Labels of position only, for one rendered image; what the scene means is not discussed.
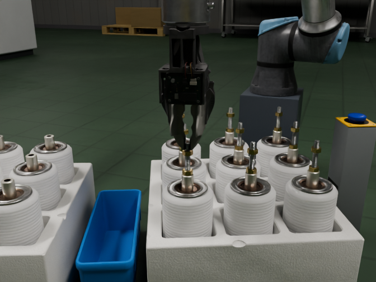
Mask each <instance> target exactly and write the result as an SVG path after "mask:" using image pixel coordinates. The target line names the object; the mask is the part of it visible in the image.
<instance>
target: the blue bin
mask: <svg viewBox="0 0 376 282"><path fill-rule="evenodd" d="M141 199H142V192H141V191H140V190H136V189H134V190H103V191H100V192H99V193H98V195H97V198H96V201H95V204H94V207H93V210H92V213H91V216H90V219H89V222H88V224H87V228H86V231H85V233H84V236H83V240H82V243H81V246H80V248H79V251H78V255H77V258H76V268H77V270H79V275H80V280H81V282H135V280H136V274H137V262H138V251H139V240H140V221H141V208H140V205H141Z"/></svg>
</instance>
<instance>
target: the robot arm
mask: <svg viewBox="0 0 376 282"><path fill-rule="evenodd" d="M301 4H302V14H303V16H302V17H301V18H300V19H298V17H286V18H276V19H270V20H264V21H262V22H261V23H260V27H259V34H258V50H257V67H256V70H255V73H254V75H253V78H252V81H251V84H250V92H252V93H254V94H257V95H262V96H272V97H284V96H292V95H295V94H297V88H298V86H297V81H296V78H295V73H294V61H298V62H310V63H322V64H336V63H338V62H339V61H340V60H341V58H342V56H343V54H344V51H345V49H346V45H347V41H348V38H349V32H350V26H349V24H348V23H345V22H344V23H342V17H341V14H340V13H339V12H338V11H337V10H335V0H301ZM214 6H215V4H214V2H209V0H161V10H162V22H164V23H166V24H165V25H163V33H164V34H167V35H169V45H170V63H166V64H165V65H164V66H163V67H162V68H160V69H159V70H158V73H159V103H160V104H162V107H163V109H164V111H165V112H166V114H167V117H168V124H169V126H170V135H171V136H173V137H174V139H175V141H176V142H177V144H178V145H179V146H180V148H181V149H182V150H185V142H186V135H185V134H184V125H185V124H184V122H183V119H182V116H183V113H184V111H185V105H191V115H192V117H193V124H192V126H191V129H192V136H191V137H190V150H193V149H194V148H195V147H196V145H197V144H198V142H199V141H200V139H201V136H202V134H203V132H204V129H205V127H206V124H207V122H208V119H209V116H210V114H211V112H212V110H213V107H214V103H215V91H214V81H210V79H209V73H210V72H211V70H210V69H209V68H208V64H206V63H205V61H204V56H203V51H202V48H201V43H200V38H199V35H206V34H208V33H209V25H206V23H208V22H209V21H210V11H209V9H213V8H214ZM163 78H166V80H164V79H163ZM161 80H162V88H161Z"/></svg>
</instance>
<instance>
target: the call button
mask: <svg viewBox="0 0 376 282"><path fill-rule="evenodd" d="M348 118H349V121H350V122H353V123H363V122H364V120H366V115H364V114H360V113H350V114H348Z"/></svg>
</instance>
